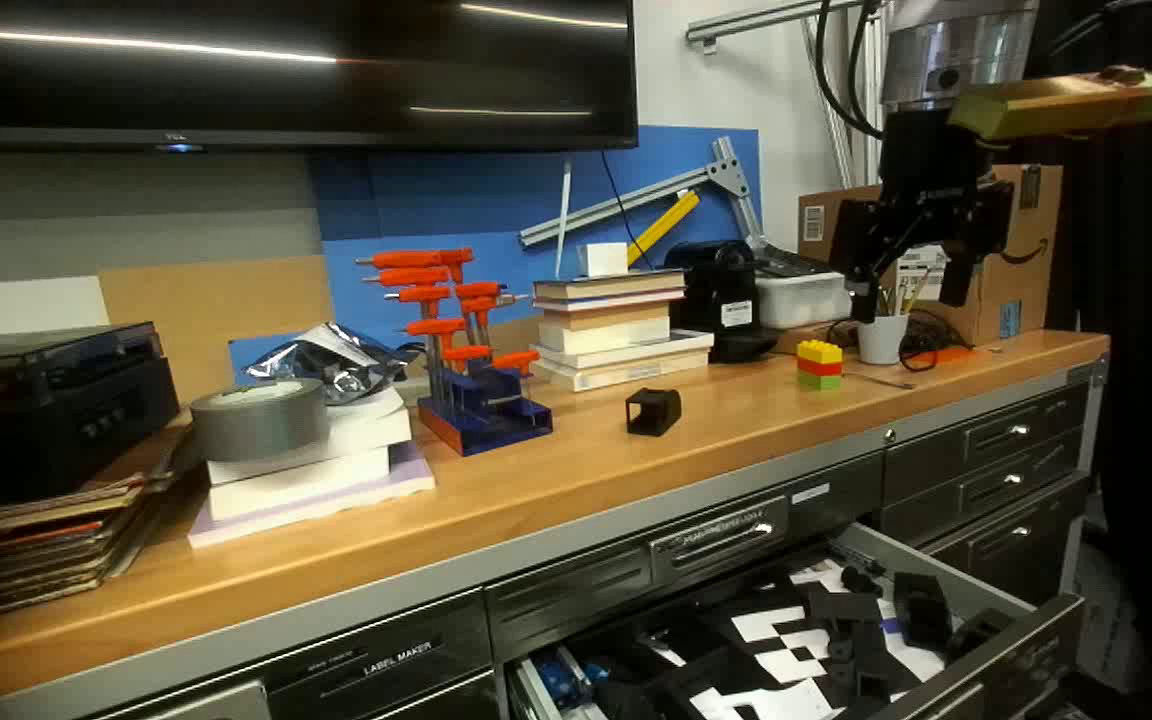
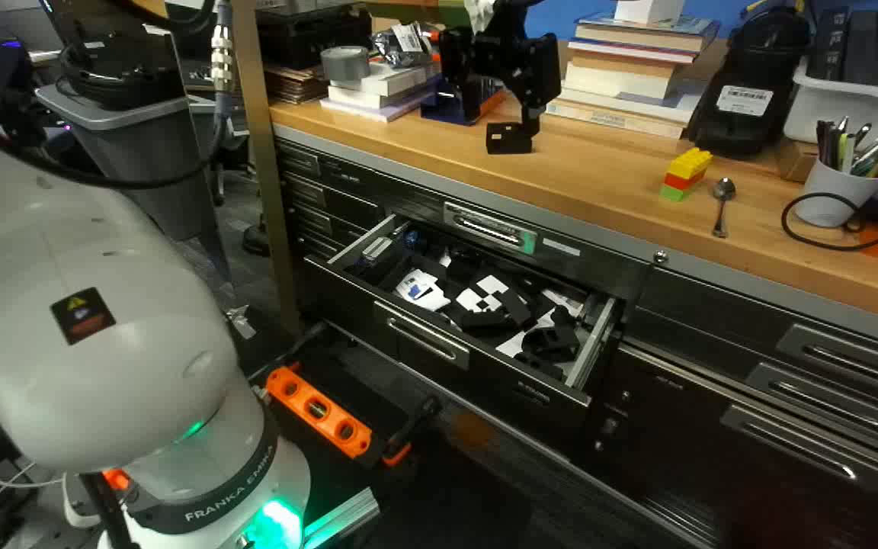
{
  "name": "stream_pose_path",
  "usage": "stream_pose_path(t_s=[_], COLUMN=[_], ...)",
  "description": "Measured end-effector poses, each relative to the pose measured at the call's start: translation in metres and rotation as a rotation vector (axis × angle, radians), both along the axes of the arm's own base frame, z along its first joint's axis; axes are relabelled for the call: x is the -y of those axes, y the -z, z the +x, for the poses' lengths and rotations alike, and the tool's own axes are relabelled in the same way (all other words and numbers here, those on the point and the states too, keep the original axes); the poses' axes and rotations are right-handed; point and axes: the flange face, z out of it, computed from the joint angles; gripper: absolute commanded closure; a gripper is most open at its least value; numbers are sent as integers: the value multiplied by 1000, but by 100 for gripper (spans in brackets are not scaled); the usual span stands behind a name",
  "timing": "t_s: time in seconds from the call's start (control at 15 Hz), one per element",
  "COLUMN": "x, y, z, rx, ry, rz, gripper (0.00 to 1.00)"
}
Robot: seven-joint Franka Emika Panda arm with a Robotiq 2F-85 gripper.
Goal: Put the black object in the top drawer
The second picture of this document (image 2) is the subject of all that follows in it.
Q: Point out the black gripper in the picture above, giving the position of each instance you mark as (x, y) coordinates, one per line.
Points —
(520, 63)

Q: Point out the small black plastic block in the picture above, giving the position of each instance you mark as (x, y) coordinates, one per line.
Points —
(512, 140)

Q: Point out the black metal drawer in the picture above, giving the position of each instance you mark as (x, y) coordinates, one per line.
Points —
(480, 354)

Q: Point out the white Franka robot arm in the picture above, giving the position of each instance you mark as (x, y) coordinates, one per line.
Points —
(105, 336)

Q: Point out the blue drawer item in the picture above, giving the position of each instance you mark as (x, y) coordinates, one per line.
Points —
(413, 242)

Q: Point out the silver foil packets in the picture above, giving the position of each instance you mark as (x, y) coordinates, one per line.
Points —
(403, 46)

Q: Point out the stack of white books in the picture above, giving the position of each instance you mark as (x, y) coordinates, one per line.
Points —
(383, 93)

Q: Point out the small white box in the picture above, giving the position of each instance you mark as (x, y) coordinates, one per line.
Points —
(647, 9)

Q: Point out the stacked toy bricks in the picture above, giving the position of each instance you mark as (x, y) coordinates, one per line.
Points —
(685, 173)

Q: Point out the stack of dark folders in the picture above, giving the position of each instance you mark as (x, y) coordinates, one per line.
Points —
(293, 85)

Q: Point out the metal spoon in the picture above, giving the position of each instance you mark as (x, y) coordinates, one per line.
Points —
(725, 191)

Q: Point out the black appliance with white label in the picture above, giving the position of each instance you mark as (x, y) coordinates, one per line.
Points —
(747, 80)

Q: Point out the black floor tool tray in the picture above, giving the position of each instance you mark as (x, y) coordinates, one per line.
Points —
(381, 407)

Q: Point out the black pen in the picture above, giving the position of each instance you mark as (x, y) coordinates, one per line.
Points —
(826, 141)

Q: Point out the white plastic bin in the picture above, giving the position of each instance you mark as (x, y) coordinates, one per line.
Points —
(846, 110)

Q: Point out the white pen cup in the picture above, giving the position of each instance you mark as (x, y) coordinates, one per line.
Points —
(837, 196)

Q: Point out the green pen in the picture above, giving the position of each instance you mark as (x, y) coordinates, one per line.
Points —
(846, 151)

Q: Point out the orange spirit level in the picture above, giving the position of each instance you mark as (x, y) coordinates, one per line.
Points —
(319, 409)

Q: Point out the grey plastic bin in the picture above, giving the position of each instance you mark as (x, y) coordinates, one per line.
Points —
(144, 162)

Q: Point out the black boxes row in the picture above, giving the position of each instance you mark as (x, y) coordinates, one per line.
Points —
(868, 46)

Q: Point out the black tool cabinet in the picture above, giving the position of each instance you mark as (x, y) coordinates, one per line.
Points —
(765, 407)

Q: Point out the blue wall board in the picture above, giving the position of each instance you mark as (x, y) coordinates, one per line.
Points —
(581, 13)

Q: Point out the grey duct tape roll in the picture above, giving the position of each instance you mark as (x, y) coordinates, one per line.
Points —
(346, 64)

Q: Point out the wooden post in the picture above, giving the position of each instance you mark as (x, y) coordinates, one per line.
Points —
(261, 155)

